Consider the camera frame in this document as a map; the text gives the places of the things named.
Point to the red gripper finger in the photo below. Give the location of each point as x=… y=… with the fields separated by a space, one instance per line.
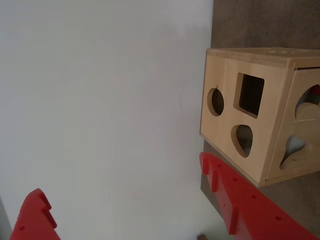
x=250 y=215
x=32 y=220

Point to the wooden shape sorter box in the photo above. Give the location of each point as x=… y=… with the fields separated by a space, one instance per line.
x=270 y=140

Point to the large white board panel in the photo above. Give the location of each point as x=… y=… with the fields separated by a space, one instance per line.
x=100 y=100

